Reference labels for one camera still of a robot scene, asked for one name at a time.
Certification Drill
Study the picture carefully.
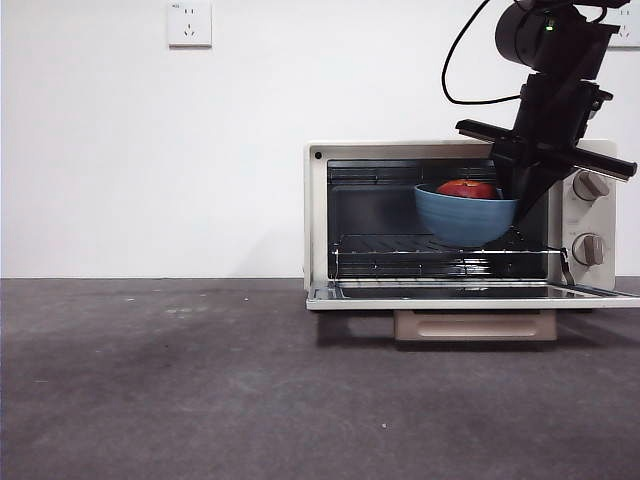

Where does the red yellow apple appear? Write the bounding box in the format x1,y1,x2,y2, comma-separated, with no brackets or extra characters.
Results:
435,178,501,200

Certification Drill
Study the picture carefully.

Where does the blue ribbed bowl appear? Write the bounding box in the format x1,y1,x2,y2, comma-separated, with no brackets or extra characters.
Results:
413,183,520,248

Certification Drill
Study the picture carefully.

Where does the oven door with beige handle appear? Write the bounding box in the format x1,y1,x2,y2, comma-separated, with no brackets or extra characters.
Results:
305,278,640,344

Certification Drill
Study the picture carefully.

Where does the beige oven knob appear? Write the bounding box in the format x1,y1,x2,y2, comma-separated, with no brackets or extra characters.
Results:
571,233,608,266
573,172,611,201

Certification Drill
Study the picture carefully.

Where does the cream toaster oven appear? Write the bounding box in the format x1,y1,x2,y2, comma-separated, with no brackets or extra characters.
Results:
303,139,617,292

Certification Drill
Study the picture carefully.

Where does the white wall socket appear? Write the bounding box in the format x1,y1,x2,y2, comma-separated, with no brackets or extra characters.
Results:
606,5,640,50
167,1,214,50

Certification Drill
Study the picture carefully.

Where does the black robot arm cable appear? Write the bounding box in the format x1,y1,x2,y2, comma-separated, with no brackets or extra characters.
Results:
441,0,524,106

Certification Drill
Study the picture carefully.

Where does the metal oven wire rack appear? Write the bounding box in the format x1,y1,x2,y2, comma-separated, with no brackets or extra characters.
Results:
329,233,565,279

